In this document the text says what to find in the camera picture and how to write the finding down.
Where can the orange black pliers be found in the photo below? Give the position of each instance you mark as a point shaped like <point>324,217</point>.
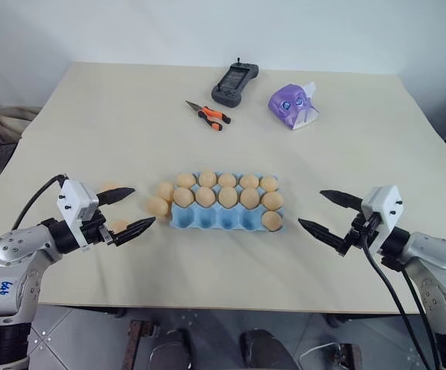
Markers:
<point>211,115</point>

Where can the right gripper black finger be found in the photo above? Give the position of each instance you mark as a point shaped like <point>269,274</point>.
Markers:
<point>322,233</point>
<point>342,198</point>

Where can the purple white paper carton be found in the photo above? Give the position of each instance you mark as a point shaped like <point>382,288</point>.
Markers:
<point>284,98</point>

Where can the dark rounded shape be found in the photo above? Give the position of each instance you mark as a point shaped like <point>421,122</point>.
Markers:
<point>263,348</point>
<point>170,350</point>

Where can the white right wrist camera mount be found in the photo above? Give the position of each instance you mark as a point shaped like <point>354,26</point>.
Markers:
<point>384,204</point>

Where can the rusty brown frame post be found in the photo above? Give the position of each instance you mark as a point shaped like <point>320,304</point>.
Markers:
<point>138,343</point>
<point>350,356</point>

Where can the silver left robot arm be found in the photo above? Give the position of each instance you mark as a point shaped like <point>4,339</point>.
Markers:
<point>11,246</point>

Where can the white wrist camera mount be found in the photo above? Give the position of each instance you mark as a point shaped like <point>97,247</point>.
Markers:
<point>72,198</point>
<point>384,204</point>

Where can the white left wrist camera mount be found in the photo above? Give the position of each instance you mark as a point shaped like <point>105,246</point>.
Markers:
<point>72,198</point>

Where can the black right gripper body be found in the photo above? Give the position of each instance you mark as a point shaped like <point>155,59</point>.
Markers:
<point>357,231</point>

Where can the beige fabric bag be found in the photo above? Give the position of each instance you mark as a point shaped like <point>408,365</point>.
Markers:
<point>9,123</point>

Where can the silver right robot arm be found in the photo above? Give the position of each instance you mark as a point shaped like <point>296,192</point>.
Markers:
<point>438,254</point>

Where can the blue egg carton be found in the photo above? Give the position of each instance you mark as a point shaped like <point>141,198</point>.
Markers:
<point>207,221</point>

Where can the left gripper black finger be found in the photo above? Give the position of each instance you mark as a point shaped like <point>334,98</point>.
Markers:
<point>115,195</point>
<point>134,230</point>

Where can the beige egg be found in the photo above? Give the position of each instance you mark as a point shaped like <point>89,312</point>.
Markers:
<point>250,198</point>
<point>205,196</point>
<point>227,179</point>
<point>157,206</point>
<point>165,190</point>
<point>249,181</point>
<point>183,197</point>
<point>272,201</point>
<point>109,186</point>
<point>207,178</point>
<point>186,179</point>
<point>269,183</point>
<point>272,220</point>
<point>119,225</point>
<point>228,197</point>

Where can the grey handheld controller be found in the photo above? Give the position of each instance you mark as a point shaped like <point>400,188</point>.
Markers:
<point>232,83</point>

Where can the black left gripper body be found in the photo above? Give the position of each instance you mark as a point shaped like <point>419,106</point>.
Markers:
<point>93,231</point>

